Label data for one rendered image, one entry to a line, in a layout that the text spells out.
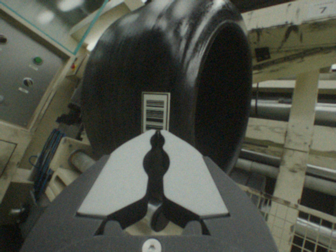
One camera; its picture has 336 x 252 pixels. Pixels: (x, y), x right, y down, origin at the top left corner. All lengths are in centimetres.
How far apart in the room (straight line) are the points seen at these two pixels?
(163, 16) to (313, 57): 75
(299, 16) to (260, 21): 15
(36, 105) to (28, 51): 21
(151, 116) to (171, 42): 11
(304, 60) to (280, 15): 21
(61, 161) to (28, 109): 36
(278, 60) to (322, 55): 16
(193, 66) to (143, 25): 10
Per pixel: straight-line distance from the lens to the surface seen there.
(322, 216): 71
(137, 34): 28
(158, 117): 21
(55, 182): 55
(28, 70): 84
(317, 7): 91
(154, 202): 29
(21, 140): 81
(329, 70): 109
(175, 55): 24
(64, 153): 53
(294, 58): 91
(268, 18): 91
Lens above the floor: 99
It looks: 11 degrees up
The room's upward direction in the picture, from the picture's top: 21 degrees clockwise
